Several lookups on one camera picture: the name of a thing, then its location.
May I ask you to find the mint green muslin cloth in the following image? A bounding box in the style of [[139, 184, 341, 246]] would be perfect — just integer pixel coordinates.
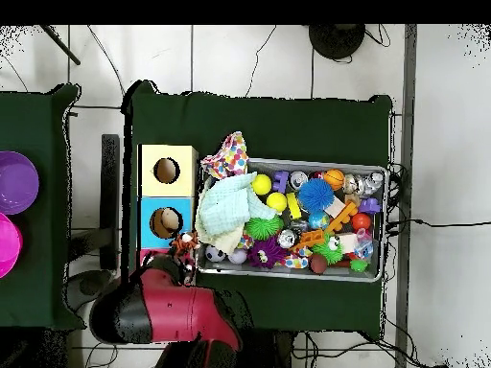
[[197, 172, 278, 238]]

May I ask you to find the white polka dot cloth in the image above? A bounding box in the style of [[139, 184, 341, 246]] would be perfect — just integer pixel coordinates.
[[200, 130, 249, 180]]

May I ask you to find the tiger plush toy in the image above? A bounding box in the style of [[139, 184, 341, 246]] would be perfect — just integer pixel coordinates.
[[170, 230, 200, 253]]

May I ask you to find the blue spiky rubber ball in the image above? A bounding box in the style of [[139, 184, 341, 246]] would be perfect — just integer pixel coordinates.
[[297, 177, 336, 213]]

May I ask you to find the wooden box with three holes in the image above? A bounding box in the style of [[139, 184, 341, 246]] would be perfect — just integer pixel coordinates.
[[136, 144, 199, 269]]

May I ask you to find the yellow ball with black print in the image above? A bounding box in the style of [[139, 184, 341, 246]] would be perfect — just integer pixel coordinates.
[[251, 173, 272, 196]]

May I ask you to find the yellow tennis ball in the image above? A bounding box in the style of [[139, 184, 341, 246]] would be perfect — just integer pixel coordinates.
[[266, 191, 289, 214]]

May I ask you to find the purple spiky googly-eyed toy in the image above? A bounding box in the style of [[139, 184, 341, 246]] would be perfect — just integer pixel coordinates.
[[246, 237, 287, 269]]

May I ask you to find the small soccer ball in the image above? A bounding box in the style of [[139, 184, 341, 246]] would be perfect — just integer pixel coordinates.
[[204, 243, 228, 264]]

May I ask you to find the orange toy basketball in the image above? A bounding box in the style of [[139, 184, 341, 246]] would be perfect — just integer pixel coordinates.
[[323, 169, 345, 192]]

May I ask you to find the green spiky googly-eyed toy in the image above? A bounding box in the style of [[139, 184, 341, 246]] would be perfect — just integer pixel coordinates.
[[311, 233, 344, 265]]

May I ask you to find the dark green tablecloth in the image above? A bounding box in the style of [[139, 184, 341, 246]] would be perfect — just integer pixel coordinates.
[[120, 80, 393, 334], [0, 83, 86, 331]]

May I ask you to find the black upright panel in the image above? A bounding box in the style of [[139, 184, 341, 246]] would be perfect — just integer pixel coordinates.
[[100, 133, 121, 271]]

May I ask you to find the grey round base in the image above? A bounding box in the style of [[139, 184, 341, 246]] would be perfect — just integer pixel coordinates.
[[64, 269, 113, 311]]

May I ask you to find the black round stand base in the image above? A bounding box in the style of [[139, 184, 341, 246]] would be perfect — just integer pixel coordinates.
[[308, 24, 366, 60]]

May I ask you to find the purple plastic bowl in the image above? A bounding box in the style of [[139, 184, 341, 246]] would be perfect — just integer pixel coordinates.
[[0, 150, 40, 216]]

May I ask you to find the magenta plastic bowl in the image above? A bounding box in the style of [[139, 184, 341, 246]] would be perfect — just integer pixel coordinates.
[[0, 212, 23, 279]]

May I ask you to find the black rod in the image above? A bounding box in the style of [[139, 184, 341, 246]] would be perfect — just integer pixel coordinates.
[[39, 24, 82, 66]]

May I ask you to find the silver wire mesh bin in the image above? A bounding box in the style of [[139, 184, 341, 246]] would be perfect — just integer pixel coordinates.
[[195, 154, 389, 284]]

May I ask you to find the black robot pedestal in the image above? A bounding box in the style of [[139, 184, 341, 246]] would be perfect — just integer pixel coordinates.
[[243, 327, 296, 368]]

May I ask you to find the black cable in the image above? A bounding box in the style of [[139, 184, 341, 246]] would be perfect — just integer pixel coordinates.
[[385, 218, 491, 229]]

